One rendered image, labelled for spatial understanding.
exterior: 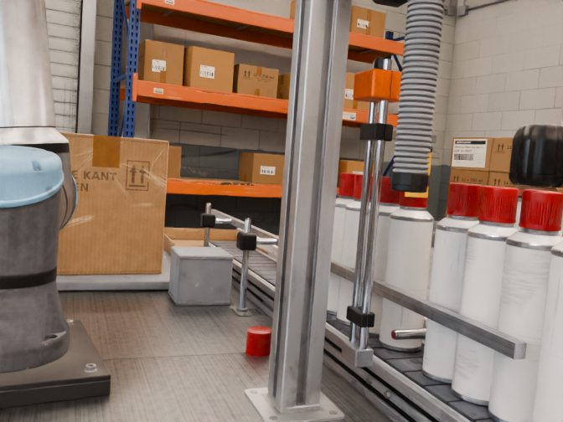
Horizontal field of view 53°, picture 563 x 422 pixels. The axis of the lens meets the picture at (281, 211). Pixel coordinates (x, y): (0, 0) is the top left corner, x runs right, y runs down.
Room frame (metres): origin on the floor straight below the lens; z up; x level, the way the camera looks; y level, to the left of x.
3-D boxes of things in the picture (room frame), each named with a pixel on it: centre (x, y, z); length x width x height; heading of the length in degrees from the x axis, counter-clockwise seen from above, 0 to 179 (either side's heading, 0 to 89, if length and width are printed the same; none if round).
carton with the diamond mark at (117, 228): (1.23, 0.40, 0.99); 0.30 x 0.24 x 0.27; 25
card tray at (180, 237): (1.63, 0.20, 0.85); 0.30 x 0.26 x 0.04; 21
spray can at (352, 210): (0.78, -0.11, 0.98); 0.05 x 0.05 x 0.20
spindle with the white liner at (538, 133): (0.86, -0.38, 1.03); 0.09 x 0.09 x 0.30
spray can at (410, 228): (0.68, -0.16, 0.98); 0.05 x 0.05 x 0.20
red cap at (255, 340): (0.77, 0.02, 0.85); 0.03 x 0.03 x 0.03
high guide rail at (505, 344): (0.95, -0.01, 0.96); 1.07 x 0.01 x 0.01; 21
